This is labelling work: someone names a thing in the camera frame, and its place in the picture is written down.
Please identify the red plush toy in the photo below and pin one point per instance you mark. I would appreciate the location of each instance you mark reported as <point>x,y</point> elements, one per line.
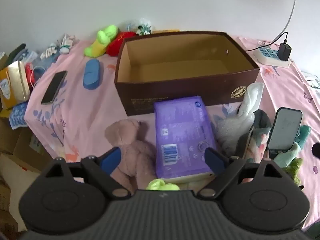
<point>115,45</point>

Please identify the white towel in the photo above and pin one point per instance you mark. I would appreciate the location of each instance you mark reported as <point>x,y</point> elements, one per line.
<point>247,102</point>

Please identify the white striped plush toy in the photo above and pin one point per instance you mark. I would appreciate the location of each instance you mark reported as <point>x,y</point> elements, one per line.
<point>66,43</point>

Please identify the green towel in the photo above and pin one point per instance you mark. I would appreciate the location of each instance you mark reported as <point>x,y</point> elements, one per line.
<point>295,167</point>

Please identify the cardboard carton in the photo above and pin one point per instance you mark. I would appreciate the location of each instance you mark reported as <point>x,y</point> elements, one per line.
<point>22,145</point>

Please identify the white power strip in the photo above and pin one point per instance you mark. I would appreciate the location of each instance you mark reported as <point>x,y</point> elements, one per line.
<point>267,55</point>

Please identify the clear plastic bag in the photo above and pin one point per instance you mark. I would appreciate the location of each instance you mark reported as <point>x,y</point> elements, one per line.
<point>30,55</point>

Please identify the black charger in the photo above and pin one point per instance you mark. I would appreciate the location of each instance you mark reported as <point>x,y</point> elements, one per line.
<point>285,51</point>

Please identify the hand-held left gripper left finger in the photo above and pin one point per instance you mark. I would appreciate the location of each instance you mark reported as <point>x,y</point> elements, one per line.
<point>111,158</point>

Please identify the dark green object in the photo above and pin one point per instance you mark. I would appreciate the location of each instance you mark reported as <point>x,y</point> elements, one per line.
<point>16,51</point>

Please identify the yellow tissue pack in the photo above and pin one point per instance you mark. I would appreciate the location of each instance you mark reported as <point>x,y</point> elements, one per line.
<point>5,90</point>

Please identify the pink printed bedsheet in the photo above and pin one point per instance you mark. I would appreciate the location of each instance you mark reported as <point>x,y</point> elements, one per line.
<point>82,120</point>

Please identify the floral slipper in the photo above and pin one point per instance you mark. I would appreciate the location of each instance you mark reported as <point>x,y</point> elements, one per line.
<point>257,140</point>

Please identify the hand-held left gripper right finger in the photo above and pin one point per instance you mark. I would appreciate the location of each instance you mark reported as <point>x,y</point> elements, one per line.
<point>213,161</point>

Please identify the knotted white gloves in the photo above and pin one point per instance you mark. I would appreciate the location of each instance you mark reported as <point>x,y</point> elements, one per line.
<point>50,51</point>

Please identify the black framed grey flat panel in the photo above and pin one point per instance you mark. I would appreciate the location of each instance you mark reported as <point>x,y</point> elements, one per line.
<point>285,127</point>

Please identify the purple tissue packet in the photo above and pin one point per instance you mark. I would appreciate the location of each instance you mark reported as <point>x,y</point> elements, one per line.
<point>182,130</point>

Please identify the white panda plush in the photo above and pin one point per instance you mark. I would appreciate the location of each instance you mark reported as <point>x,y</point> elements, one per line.
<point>143,28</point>

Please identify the striped pillow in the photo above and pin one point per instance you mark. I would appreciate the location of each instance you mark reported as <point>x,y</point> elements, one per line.
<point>312,80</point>

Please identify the brown cardboard box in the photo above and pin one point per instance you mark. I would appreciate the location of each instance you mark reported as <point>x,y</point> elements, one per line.
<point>175,92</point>

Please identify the blue glasses case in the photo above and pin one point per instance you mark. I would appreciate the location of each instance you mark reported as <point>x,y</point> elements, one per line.
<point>91,75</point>

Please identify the black smartphone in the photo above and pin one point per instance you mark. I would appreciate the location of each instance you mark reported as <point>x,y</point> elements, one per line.
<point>53,87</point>

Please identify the lime green plush toy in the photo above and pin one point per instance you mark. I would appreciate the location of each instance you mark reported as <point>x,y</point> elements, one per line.
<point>97,47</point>

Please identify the blue patterned cloth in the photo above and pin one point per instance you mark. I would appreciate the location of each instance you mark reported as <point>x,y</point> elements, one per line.
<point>17,115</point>

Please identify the pink teddy bear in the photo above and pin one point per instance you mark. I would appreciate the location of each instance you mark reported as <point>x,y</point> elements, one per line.
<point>135,155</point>

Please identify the small lime green plush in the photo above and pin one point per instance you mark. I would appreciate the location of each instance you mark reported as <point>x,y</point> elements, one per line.
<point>160,185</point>

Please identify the red packet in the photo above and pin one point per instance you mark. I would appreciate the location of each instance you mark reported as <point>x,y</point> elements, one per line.
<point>30,73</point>

